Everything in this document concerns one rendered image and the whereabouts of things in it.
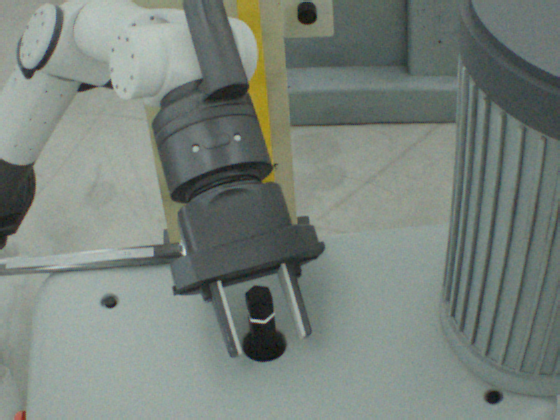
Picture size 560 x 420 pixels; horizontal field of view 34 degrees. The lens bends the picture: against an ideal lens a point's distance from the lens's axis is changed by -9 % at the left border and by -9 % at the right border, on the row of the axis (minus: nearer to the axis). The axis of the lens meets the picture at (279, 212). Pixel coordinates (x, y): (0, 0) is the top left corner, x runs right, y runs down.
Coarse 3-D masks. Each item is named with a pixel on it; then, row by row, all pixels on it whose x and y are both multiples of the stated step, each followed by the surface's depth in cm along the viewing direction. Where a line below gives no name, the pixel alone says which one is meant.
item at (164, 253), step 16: (16, 256) 88; (32, 256) 88; (48, 256) 88; (64, 256) 88; (80, 256) 88; (96, 256) 88; (112, 256) 87; (128, 256) 87; (144, 256) 87; (160, 256) 87; (176, 256) 87; (0, 272) 87; (16, 272) 87; (32, 272) 87; (48, 272) 87
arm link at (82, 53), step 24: (72, 0) 101; (96, 0) 97; (120, 0) 95; (72, 24) 99; (96, 24) 93; (72, 48) 100; (96, 48) 94; (48, 72) 102; (72, 72) 102; (96, 72) 103
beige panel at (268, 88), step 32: (160, 0) 253; (224, 0) 255; (256, 0) 256; (256, 32) 264; (256, 64) 272; (256, 96) 280; (288, 128) 291; (160, 160) 296; (288, 160) 300; (160, 192) 306; (288, 192) 309
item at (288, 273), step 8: (288, 264) 78; (296, 264) 79; (280, 272) 79; (288, 272) 78; (296, 272) 79; (280, 280) 80; (288, 280) 78; (296, 280) 78; (288, 288) 78; (296, 288) 78; (288, 296) 79; (296, 296) 77; (288, 304) 80; (296, 304) 77; (296, 312) 77; (304, 312) 77; (296, 320) 78; (304, 320) 77; (296, 328) 79; (304, 328) 77; (304, 336) 78
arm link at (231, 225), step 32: (192, 128) 77; (224, 128) 77; (256, 128) 80; (192, 160) 77; (224, 160) 77; (256, 160) 78; (192, 192) 79; (224, 192) 77; (256, 192) 78; (192, 224) 77; (224, 224) 77; (256, 224) 78; (288, 224) 78; (192, 256) 76; (224, 256) 76; (256, 256) 77; (288, 256) 77; (192, 288) 79
